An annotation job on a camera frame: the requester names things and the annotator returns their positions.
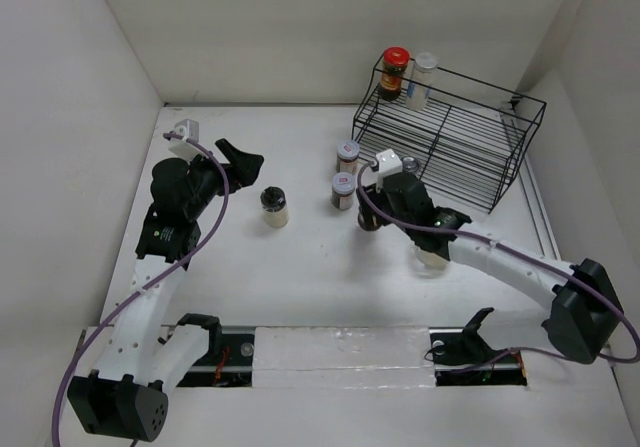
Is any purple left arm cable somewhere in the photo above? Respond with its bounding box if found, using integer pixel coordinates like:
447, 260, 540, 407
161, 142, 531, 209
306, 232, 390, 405
51, 134, 231, 447

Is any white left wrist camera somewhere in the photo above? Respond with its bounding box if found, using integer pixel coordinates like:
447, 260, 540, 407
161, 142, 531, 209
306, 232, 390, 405
168, 119, 199, 161

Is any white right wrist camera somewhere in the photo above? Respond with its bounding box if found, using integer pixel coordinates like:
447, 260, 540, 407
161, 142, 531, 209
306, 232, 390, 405
375, 149, 403, 191

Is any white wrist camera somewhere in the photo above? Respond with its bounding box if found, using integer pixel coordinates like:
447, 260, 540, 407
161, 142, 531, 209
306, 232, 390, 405
168, 119, 199, 161
375, 149, 403, 191

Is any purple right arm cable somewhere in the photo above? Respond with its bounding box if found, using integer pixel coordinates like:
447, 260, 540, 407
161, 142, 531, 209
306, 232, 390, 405
356, 161, 640, 378

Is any red lid sauce jar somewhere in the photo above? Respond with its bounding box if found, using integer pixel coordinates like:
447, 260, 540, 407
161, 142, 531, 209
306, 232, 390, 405
378, 46, 411, 101
358, 212, 384, 232

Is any black wire rack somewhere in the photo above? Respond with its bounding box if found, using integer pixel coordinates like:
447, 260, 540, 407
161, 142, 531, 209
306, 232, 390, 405
351, 60, 547, 213

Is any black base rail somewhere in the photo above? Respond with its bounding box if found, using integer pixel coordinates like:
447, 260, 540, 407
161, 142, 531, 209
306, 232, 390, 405
178, 333, 528, 388

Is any round glass jar white powder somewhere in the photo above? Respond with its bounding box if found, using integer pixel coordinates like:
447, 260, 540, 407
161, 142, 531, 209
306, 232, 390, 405
414, 246, 449, 271

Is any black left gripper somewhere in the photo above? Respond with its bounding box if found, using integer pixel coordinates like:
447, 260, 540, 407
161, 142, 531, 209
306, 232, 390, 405
182, 140, 262, 220

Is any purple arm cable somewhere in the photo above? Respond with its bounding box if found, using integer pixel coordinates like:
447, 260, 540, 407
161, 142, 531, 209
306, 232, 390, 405
356, 161, 640, 378
51, 134, 231, 447

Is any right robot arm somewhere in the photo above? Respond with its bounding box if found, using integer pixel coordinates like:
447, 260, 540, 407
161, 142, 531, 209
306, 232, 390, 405
356, 171, 638, 365

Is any white lid brown spice jar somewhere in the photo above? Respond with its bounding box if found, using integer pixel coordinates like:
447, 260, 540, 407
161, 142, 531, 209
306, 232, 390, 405
330, 172, 356, 211

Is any black grinder cap spice bottle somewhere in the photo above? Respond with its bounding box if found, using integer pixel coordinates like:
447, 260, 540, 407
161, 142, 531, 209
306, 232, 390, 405
260, 186, 289, 228

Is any silver lid blue label bottle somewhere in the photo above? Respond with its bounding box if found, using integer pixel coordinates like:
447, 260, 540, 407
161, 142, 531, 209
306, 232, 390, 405
405, 52, 439, 111

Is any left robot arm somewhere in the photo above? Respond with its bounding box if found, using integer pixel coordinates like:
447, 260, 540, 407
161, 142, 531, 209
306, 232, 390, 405
62, 133, 264, 443

